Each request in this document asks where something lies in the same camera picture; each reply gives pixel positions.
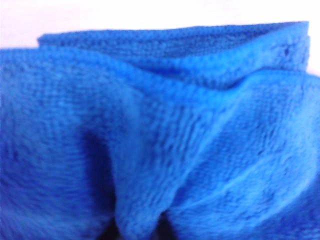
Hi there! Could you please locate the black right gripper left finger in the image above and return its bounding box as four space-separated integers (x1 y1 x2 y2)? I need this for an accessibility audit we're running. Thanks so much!
98 219 120 240

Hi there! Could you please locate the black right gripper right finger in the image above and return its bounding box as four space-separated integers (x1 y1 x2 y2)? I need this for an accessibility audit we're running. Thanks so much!
155 214 176 240

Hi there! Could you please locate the blue microfiber rag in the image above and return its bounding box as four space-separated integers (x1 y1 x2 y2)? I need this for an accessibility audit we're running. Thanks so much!
0 21 320 240

